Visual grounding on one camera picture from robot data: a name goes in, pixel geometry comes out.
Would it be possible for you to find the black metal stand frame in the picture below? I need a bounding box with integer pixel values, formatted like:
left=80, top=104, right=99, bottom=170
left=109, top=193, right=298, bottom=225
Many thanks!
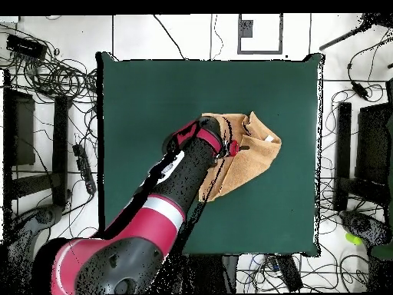
left=332, top=101, right=393, bottom=213
left=2, top=69, right=70, bottom=210

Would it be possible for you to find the black handheld device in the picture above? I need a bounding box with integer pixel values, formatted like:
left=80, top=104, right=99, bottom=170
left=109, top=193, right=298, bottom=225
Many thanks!
left=339, top=210, right=393, bottom=250

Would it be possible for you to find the dark green table cloth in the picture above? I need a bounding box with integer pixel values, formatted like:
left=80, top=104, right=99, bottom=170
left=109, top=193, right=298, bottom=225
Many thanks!
left=96, top=51, right=325, bottom=257

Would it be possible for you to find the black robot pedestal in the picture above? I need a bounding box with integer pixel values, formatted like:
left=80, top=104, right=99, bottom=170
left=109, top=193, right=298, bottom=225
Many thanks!
left=183, top=254, right=239, bottom=294

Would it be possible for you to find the black power adapter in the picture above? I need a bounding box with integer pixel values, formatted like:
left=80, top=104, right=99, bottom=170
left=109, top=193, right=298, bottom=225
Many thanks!
left=350, top=80, right=370, bottom=101

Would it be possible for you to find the long black power strip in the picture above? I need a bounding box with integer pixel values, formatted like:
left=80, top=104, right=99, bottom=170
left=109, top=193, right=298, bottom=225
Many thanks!
left=266, top=254, right=304, bottom=293

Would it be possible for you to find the tan terry towel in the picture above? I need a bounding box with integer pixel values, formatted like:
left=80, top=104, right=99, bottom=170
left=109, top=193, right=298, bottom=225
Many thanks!
left=197, top=111, right=282, bottom=203

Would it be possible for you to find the black tripod leg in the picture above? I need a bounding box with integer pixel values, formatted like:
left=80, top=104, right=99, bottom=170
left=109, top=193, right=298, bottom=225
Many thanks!
left=319, top=13, right=393, bottom=51

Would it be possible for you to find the grey curved device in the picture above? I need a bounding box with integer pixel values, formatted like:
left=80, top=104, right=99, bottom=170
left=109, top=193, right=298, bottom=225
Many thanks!
left=8, top=204, right=64, bottom=250

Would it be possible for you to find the black electronics box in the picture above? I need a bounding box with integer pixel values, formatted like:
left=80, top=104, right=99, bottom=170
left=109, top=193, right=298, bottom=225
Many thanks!
left=5, top=33, right=48, bottom=60

